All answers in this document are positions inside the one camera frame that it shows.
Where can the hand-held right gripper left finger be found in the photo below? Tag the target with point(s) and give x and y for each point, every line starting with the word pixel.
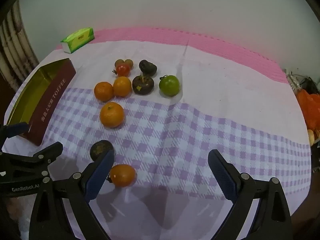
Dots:
pixel 100 172

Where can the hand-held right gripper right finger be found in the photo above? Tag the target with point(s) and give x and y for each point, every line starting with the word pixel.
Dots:
pixel 222 175

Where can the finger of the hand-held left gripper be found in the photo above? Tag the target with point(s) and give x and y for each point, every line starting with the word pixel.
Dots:
pixel 17 128
pixel 51 152

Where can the orange-red tomato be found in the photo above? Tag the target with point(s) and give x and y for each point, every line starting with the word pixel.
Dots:
pixel 123 175

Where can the dark purple mangosteen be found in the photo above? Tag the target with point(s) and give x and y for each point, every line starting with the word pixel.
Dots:
pixel 143 85
pixel 98 148
pixel 147 67

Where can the red and gold tin box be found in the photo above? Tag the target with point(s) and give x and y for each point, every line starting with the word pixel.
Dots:
pixel 37 87

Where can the orange mandarin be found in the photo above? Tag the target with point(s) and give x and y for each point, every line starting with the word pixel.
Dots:
pixel 103 91
pixel 122 86
pixel 111 114

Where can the green tomato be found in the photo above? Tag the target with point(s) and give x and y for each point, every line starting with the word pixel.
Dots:
pixel 169 85

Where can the purple checkered tablecloth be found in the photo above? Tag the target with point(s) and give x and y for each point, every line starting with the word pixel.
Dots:
pixel 175 130

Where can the beige patterned curtain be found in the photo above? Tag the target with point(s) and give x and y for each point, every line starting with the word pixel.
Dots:
pixel 17 45

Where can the pale yellow round fruit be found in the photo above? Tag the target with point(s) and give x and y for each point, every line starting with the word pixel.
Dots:
pixel 311 137

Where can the green tissue box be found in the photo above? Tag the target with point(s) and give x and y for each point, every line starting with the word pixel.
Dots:
pixel 80 40

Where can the orange plastic bag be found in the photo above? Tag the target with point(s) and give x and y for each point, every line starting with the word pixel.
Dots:
pixel 310 110

